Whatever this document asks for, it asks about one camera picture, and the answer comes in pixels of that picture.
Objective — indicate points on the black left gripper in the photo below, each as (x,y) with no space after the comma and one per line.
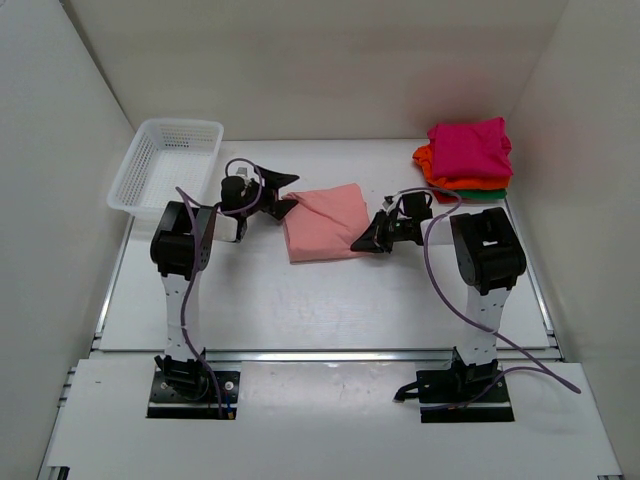
(275,181)

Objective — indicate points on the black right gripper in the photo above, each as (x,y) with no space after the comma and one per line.
(367,242)

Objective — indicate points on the salmon pink t-shirt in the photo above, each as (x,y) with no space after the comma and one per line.
(325,223)

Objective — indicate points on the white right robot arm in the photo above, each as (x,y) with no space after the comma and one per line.
(488,255)

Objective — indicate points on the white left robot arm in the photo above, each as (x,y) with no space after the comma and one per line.
(181,249)

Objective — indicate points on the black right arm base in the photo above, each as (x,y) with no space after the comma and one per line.
(461,393)

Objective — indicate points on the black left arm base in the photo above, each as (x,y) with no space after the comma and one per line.
(186,391)

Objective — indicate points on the red folded t-shirt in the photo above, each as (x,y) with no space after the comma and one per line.
(445,196)

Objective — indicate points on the orange folded t-shirt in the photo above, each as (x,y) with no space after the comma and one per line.
(423,158)

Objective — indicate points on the white plastic basket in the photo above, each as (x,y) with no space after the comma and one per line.
(165,154)

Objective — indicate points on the green folded t-shirt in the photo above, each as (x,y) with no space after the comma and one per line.
(475,195)

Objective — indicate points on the magenta folded t-shirt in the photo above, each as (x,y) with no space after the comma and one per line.
(479,149)

